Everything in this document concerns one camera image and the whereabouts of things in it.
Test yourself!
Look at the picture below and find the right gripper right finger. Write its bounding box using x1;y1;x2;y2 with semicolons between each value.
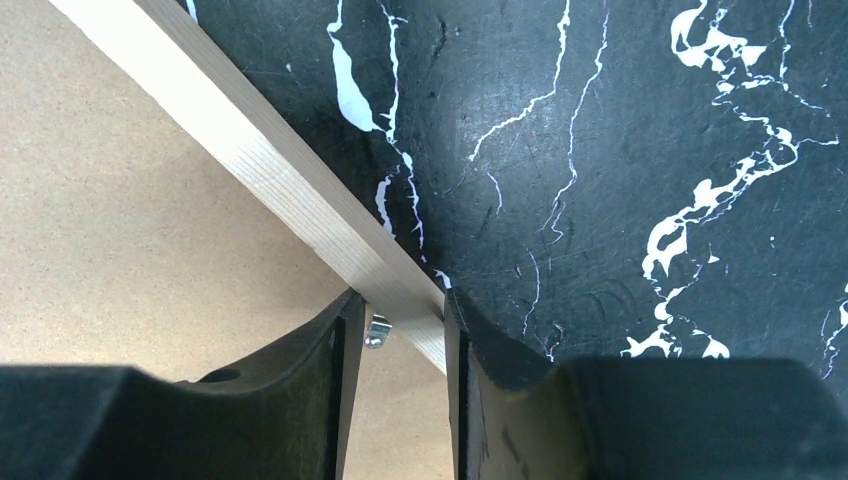
444;291;847;479

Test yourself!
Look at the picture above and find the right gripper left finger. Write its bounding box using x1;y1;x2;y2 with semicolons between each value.
1;291;365;479

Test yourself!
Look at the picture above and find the light wooden picture frame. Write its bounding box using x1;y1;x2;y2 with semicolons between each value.
56;1;446;369

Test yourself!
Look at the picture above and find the brown cardboard backing board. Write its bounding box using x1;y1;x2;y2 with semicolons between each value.
0;0;455;480

